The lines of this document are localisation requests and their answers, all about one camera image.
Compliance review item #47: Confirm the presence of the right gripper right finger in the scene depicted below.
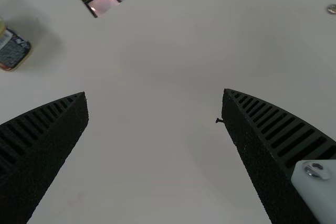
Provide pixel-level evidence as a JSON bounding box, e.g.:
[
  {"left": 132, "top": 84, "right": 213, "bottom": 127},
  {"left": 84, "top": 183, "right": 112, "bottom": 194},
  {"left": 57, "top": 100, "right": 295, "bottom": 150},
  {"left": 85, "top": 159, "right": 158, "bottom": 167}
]
[{"left": 221, "top": 88, "right": 336, "bottom": 224}]

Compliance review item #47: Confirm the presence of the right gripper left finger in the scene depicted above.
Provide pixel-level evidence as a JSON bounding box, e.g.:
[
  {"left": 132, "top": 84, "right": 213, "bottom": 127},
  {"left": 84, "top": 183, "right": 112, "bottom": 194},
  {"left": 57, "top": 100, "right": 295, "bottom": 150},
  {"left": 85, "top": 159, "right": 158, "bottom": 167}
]
[{"left": 0, "top": 91, "right": 89, "bottom": 224}]

